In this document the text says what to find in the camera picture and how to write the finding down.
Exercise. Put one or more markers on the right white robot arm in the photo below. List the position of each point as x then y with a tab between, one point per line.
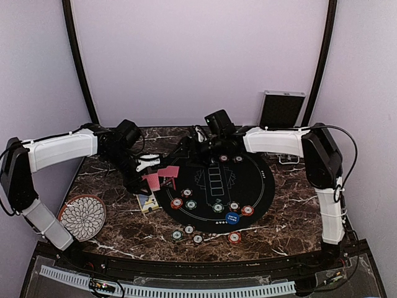
317	152

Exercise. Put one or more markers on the aluminium poker chip case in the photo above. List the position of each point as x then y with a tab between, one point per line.
281	109

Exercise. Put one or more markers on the left black frame post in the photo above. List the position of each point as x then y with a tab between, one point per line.
78	61

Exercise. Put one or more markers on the yellow playing card box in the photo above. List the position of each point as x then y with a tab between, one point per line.
147	203

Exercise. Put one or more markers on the red poker chip stack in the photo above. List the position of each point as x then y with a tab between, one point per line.
234	237

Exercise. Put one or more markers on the round black poker mat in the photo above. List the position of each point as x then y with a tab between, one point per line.
249	182

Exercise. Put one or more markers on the black frame post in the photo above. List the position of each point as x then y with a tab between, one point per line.
78	61
323	56

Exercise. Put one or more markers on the blue small blind button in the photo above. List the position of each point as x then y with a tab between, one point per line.
232	218

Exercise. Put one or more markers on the right black frame post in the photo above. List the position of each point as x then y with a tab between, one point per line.
323	56

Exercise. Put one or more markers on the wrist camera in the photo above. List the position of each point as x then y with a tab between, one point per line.
218	122
145	161

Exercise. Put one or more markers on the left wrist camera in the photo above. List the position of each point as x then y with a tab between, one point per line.
145	161

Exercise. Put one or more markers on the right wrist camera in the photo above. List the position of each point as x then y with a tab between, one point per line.
218	122

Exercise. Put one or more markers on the floral ceramic plate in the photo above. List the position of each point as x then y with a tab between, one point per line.
83	216

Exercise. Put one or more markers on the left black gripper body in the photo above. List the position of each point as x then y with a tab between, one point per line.
130	182

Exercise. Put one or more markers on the green poker chip stack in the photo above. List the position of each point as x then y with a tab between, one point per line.
177	235

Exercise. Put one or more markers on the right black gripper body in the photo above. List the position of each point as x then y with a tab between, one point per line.
205	153

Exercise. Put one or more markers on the triangular red dealer button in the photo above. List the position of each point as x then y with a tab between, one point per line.
169	182

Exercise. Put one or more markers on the white slotted cable duct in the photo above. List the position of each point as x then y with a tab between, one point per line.
167	288

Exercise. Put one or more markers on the red playing card deck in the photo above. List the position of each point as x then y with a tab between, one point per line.
153	181

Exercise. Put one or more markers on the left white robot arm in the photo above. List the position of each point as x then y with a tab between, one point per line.
35	173

